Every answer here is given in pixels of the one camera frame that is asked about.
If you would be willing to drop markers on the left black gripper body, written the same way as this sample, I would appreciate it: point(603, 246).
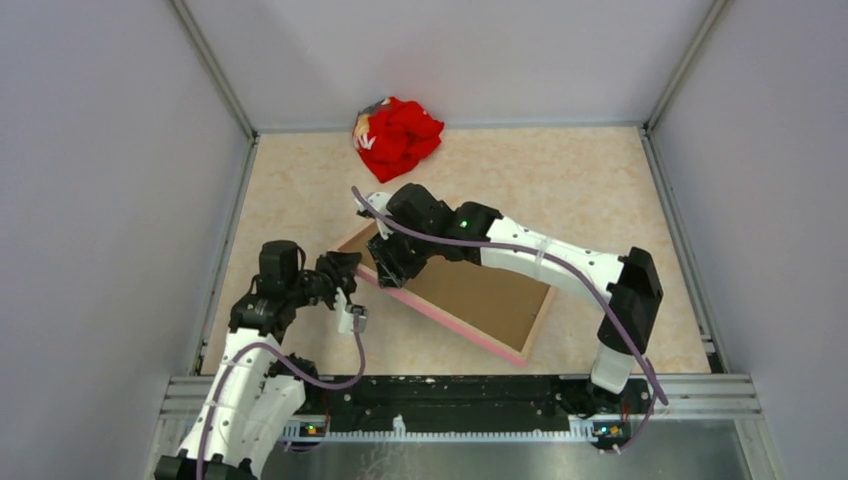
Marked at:
point(319, 284)

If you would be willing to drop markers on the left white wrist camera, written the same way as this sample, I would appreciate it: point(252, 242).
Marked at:
point(353, 322)

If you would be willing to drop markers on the brown cardboard backing board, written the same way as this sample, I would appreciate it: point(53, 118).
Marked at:
point(497, 310)

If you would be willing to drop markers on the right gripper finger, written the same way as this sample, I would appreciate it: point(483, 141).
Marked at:
point(393, 272)
point(383, 250)

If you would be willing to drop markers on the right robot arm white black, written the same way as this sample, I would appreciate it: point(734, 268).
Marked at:
point(626, 288)

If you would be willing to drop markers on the pink wooden picture frame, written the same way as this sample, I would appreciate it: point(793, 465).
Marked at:
point(448, 351)

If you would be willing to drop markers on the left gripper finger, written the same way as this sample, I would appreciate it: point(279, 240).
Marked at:
point(342, 300)
point(339, 267)

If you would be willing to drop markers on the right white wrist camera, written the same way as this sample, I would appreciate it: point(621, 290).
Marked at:
point(374, 206)

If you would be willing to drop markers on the aluminium front rail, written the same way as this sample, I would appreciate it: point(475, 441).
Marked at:
point(692, 397)

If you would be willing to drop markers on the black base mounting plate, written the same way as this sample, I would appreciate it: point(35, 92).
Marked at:
point(471, 403)

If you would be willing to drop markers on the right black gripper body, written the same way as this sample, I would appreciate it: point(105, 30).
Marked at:
point(413, 249)

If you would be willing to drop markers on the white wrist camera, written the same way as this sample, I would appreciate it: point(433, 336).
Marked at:
point(374, 206)
point(353, 322)

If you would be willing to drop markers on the crumpled red cloth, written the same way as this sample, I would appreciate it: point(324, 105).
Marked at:
point(392, 136)

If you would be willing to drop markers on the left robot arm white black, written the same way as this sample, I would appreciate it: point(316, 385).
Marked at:
point(257, 389)

